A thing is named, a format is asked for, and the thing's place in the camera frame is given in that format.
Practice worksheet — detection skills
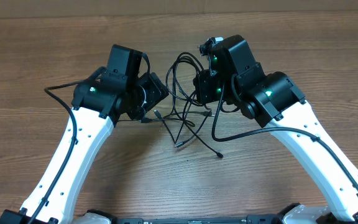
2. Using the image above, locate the black USB cable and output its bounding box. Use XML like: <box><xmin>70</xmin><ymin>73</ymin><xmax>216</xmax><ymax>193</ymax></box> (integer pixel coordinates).
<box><xmin>140</xmin><ymin>52</ymin><xmax>224</xmax><ymax>159</ymax></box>

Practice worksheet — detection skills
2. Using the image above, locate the black right camera cable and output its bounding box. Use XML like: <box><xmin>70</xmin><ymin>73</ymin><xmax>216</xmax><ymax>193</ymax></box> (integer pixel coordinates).
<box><xmin>211</xmin><ymin>90</ymin><xmax>358</xmax><ymax>212</ymax></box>

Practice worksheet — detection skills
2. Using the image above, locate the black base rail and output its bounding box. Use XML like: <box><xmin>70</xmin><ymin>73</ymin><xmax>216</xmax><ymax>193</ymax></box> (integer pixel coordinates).
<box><xmin>79</xmin><ymin>202</ymin><xmax>332</xmax><ymax>224</ymax></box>

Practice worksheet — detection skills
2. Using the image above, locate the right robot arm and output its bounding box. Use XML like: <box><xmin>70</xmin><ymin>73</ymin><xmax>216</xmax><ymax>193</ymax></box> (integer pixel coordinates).
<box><xmin>193</xmin><ymin>35</ymin><xmax>358</xmax><ymax>223</ymax></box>

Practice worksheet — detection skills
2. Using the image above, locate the black left camera cable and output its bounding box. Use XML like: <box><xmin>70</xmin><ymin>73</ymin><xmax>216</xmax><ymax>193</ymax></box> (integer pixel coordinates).
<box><xmin>26</xmin><ymin>67</ymin><xmax>107</xmax><ymax>224</ymax></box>

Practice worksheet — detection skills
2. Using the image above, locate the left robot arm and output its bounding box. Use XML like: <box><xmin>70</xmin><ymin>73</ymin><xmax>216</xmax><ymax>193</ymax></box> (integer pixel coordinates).
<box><xmin>0</xmin><ymin>44</ymin><xmax>168</xmax><ymax>224</ymax></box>

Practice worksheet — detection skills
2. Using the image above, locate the black camera cable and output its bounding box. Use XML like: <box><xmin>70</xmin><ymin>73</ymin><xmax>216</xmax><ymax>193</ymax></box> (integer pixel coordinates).
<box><xmin>211</xmin><ymin>90</ymin><xmax>358</xmax><ymax>212</ymax></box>
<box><xmin>26</xmin><ymin>67</ymin><xmax>107</xmax><ymax>224</ymax></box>

